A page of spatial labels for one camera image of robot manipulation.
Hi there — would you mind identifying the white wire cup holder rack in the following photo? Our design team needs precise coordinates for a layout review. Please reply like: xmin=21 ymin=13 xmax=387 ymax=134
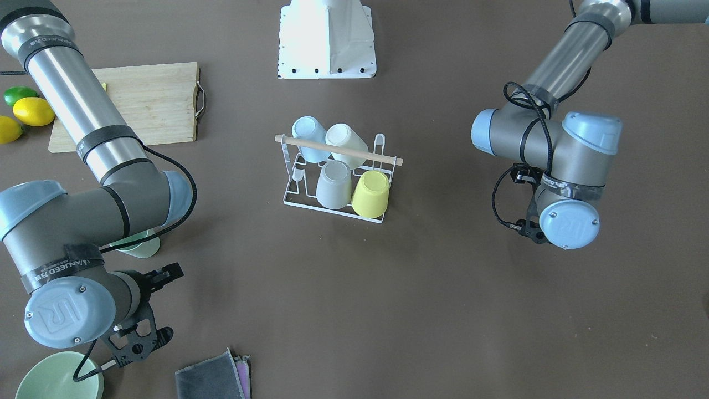
xmin=274 ymin=134 xmax=403 ymax=224

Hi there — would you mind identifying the cream plastic cup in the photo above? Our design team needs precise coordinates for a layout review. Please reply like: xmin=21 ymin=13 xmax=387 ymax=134
xmin=326 ymin=123 xmax=369 ymax=170

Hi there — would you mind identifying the yellow plastic cup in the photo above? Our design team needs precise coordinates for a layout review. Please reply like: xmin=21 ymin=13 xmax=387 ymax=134
xmin=352 ymin=170 xmax=390 ymax=219

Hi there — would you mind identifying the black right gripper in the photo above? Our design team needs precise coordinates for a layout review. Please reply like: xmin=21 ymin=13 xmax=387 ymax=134
xmin=114 ymin=263 xmax=184 ymax=323

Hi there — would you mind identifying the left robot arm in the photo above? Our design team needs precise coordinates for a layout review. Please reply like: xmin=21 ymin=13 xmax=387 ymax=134
xmin=471 ymin=1 xmax=708 ymax=249

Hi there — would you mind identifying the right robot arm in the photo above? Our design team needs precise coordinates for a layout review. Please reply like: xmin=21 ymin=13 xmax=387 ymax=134
xmin=2 ymin=1 xmax=197 ymax=349

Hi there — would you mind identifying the yellow lemon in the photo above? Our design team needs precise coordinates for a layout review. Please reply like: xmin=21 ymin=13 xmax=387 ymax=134
xmin=0 ymin=115 xmax=23 ymax=145
xmin=13 ymin=98 xmax=56 ymax=126

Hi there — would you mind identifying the green bowl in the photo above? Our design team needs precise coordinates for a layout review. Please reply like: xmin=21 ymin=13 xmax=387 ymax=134
xmin=15 ymin=351 xmax=104 ymax=398

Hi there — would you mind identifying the green plastic cup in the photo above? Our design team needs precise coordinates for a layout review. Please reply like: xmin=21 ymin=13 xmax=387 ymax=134
xmin=109 ymin=229 xmax=161 ymax=259

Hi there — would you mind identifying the wooden cutting board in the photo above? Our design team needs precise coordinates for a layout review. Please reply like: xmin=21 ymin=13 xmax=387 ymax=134
xmin=48 ymin=62 xmax=207 ymax=154

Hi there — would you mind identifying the green lime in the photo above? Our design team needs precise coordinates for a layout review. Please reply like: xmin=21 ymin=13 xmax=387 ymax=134
xmin=3 ymin=86 xmax=39 ymax=108

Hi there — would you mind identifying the grey folded cloth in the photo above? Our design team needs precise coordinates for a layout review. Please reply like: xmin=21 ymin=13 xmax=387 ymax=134
xmin=175 ymin=349 xmax=251 ymax=398

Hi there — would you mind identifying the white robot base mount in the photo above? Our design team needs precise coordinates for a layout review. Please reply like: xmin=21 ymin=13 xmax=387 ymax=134
xmin=277 ymin=1 xmax=377 ymax=79

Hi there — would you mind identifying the light blue plastic cup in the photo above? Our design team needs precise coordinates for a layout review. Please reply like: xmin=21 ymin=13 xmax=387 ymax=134
xmin=291 ymin=116 xmax=330 ymax=162

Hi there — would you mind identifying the grey plastic cup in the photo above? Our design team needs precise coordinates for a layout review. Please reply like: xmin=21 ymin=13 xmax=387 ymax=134
xmin=316 ymin=161 xmax=352 ymax=209

